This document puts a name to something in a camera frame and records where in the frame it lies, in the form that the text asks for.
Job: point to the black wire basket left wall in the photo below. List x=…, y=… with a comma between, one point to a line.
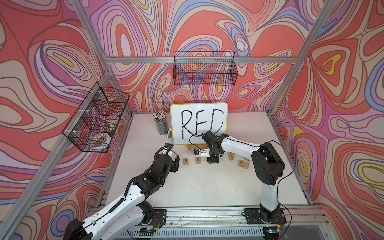
x=100, y=112

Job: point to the black wire basket back wall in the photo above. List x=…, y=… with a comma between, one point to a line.
x=205, y=68

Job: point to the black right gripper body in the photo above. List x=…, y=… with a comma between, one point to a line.
x=214, y=156

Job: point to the cup of pencils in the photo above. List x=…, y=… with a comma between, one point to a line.
x=161, y=122

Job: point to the black wire basket wall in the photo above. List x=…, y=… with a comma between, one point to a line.
x=205, y=68
x=100, y=112

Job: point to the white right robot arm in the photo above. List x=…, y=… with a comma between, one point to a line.
x=268, y=165

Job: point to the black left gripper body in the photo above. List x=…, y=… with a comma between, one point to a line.
x=173, y=167

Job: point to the round item in basket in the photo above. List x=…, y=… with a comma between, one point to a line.
x=99, y=140

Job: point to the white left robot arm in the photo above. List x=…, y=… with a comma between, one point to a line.
x=131, y=208

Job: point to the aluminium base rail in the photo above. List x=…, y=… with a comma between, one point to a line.
x=291, y=223

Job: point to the whiteboard with RED text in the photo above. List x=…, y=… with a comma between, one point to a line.
x=190, y=121

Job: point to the wooden whiteboard stand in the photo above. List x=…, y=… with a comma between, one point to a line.
x=198, y=146

